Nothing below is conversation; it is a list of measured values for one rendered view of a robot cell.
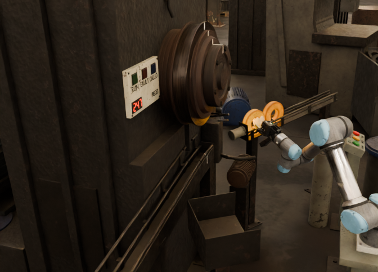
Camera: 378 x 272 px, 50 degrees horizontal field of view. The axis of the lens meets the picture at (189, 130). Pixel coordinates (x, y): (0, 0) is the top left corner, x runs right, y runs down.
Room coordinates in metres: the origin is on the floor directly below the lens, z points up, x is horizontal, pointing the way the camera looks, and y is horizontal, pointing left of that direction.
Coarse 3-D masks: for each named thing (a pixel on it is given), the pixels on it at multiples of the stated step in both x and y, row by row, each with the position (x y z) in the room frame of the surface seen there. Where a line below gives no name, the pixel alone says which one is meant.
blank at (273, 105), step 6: (270, 102) 2.31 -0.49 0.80; (276, 102) 2.31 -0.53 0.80; (264, 108) 2.30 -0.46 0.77; (270, 108) 2.28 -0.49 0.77; (276, 108) 2.31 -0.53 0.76; (282, 108) 2.34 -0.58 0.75; (264, 114) 2.27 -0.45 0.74; (270, 114) 2.29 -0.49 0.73; (276, 114) 2.34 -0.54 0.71; (282, 114) 2.34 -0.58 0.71; (270, 120) 2.29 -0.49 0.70
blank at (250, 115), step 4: (248, 112) 2.22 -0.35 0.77; (252, 112) 2.21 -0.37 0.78; (256, 112) 2.22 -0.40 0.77; (260, 112) 2.24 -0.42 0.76; (248, 116) 2.20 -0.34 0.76; (252, 116) 2.21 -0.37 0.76; (256, 116) 2.23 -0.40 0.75; (260, 116) 2.24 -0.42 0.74; (264, 116) 2.26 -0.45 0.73; (244, 120) 2.20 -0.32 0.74; (248, 120) 2.19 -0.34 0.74; (252, 120) 2.21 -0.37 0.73; (264, 120) 2.26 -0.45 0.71; (248, 124) 2.19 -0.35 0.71; (248, 128) 2.19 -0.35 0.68; (252, 128) 2.21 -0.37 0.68
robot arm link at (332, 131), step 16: (320, 128) 1.73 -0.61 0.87; (336, 128) 1.74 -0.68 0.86; (320, 144) 1.71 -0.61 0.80; (336, 144) 1.69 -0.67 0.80; (336, 160) 1.66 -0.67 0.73; (336, 176) 1.64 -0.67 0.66; (352, 176) 1.62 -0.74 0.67; (352, 192) 1.58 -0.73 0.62; (352, 208) 1.54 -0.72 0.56; (368, 208) 1.53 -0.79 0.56; (352, 224) 1.51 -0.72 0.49; (368, 224) 1.49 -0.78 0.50
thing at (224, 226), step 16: (192, 208) 1.40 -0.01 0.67; (208, 208) 1.41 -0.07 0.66; (224, 208) 1.43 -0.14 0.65; (192, 224) 1.32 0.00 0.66; (208, 224) 1.38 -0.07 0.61; (224, 224) 1.38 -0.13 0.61; (208, 240) 1.14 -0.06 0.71; (224, 240) 1.16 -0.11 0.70; (240, 240) 1.17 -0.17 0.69; (256, 240) 1.18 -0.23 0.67; (208, 256) 1.14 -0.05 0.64; (224, 256) 1.16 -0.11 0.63; (240, 256) 1.17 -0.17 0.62; (256, 256) 1.19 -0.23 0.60
